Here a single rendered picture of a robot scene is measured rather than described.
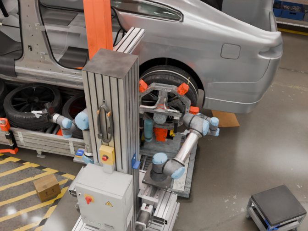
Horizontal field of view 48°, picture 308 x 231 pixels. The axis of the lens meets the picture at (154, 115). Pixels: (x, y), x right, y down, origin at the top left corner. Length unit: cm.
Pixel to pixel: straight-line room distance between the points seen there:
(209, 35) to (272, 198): 166
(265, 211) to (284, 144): 137
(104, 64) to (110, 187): 84
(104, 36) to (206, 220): 208
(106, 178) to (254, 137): 263
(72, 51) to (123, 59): 254
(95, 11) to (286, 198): 244
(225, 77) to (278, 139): 153
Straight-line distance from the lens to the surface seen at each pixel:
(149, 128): 352
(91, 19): 278
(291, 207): 361
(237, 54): 330
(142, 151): 402
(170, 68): 347
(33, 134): 406
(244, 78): 344
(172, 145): 398
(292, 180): 428
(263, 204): 354
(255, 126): 476
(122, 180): 239
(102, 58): 204
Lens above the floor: 313
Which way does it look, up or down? 42 degrees down
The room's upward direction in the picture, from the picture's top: 2 degrees clockwise
